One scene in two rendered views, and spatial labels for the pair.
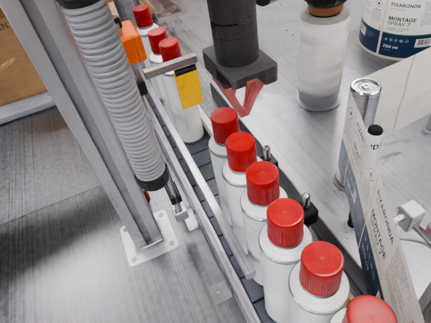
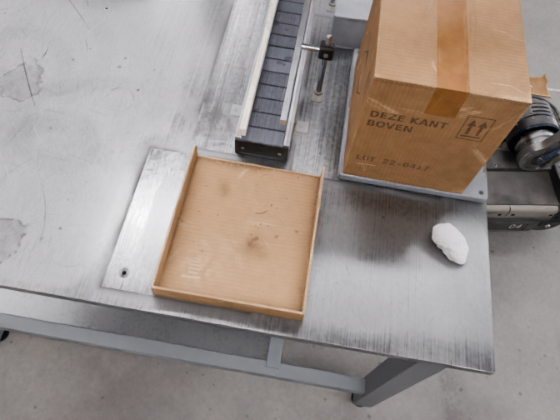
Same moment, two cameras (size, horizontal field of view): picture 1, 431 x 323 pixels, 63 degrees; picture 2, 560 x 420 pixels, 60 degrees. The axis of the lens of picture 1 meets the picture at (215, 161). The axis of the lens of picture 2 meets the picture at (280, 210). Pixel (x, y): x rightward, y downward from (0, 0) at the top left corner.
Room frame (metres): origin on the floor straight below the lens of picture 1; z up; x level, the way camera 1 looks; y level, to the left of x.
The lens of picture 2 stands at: (1.77, 0.44, 1.65)
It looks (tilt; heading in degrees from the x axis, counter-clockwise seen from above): 61 degrees down; 197
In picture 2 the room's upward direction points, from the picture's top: 8 degrees clockwise
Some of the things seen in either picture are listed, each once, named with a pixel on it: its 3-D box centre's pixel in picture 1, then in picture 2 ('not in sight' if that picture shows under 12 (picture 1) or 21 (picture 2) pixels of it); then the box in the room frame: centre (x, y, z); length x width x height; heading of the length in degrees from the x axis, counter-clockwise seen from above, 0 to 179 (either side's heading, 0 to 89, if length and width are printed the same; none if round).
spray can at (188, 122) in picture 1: (181, 93); not in sight; (0.55, 0.04, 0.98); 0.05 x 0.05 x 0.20
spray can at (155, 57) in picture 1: (170, 81); not in sight; (0.60, 0.06, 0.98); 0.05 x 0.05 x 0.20
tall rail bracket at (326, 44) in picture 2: not in sight; (312, 64); (1.03, 0.25, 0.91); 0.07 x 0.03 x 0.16; 105
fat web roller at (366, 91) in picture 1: (355, 140); not in sight; (0.36, -0.21, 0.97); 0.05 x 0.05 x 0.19
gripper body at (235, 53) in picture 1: (236, 43); not in sight; (0.42, -0.06, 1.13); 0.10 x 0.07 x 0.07; 16
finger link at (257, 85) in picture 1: (237, 85); not in sight; (0.43, -0.05, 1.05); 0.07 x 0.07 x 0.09; 16
